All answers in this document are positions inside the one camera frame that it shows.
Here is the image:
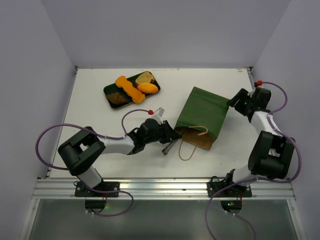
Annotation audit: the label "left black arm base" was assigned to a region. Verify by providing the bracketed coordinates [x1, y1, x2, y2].
[74, 181, 120, 198]

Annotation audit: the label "aluminium rail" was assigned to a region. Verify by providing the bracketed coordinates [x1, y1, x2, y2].
[31, 178, 295, 200]

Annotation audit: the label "metal tongs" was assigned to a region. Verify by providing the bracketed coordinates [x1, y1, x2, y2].
[161, 140, 177, 156]

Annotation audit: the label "long orange fake bread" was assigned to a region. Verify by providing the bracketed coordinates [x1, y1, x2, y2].
[115, 75, 146, 104]

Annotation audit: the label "green brown paper bag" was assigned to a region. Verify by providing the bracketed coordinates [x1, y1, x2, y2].
[174, 87, 229, 151]

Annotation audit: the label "dark brown fake croissant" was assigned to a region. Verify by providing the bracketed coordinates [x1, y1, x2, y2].
[105, 92, 128, 105]

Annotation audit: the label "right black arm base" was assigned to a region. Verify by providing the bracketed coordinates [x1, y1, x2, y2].
[206, 169, 253, 198]

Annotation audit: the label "brown sliced fake bread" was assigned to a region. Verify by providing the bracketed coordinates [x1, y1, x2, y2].
[135, 71, 155, 85]

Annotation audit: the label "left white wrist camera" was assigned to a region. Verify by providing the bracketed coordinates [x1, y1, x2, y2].
[150, 107, 165, 124]

